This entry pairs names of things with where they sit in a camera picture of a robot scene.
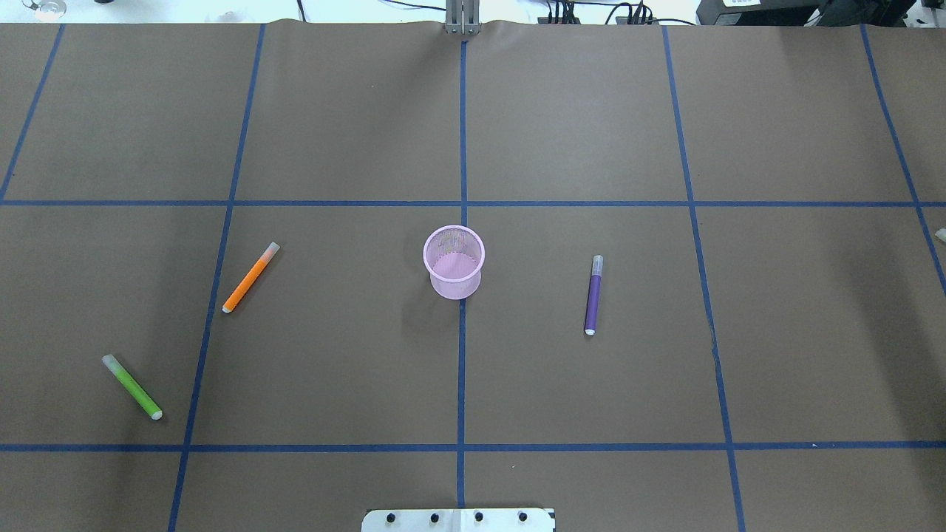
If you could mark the aluminium frame post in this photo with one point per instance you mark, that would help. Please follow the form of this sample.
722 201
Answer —
462 17

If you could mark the green highlighter pen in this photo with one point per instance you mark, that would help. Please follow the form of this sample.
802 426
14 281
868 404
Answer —
135 390

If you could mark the pink mesh pen holder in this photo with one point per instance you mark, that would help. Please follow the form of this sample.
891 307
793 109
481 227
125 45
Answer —
454 256

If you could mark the purple highlighter pen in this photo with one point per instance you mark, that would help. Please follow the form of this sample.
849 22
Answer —
594 291

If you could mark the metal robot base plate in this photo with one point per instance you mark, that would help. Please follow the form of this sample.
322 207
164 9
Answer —
460 519

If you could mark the brown paper table cover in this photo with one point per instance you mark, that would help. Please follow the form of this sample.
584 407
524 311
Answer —
316 277

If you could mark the orange highlighter pen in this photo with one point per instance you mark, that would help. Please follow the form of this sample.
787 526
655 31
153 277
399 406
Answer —
241 290

